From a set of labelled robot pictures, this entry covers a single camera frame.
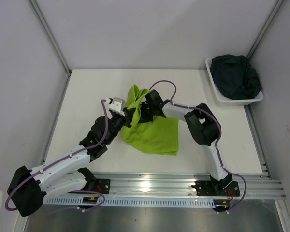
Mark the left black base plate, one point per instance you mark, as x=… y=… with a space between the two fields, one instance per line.
x=98 y=185

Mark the lime green shorts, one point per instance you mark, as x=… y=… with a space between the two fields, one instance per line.
x=159 y=136

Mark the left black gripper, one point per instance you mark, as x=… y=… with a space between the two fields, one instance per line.
x=128 y=113

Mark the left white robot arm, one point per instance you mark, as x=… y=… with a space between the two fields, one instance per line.
x=30 y=188

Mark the dark green shorts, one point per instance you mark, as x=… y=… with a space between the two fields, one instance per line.
x=234 y=77

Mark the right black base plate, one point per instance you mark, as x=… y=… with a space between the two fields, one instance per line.
x=209 y=188

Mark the right aluminium frame post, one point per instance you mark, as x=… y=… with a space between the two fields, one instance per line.
x=274 y=13

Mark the aluminium mounting rail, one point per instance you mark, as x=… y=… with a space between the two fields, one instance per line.
x=179 y=185

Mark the aluminium frame post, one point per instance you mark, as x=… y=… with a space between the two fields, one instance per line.
x=274 y=13
x=49 y=35

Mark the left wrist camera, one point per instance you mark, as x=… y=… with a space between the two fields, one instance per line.
x=116 y=105

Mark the left aluminium frame post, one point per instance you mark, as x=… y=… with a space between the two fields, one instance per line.
x=49 y=35

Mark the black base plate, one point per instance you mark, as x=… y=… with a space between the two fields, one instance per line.
x=98 y=185
x=209 y=188

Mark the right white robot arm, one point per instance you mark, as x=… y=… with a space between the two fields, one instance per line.
x=203 y=127

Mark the white plastic basket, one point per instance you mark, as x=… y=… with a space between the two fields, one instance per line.
x=221 y=100

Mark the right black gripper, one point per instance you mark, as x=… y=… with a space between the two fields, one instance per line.
x=144 y=118

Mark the perforated cable tray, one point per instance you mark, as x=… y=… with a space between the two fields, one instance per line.
x=133 y=202

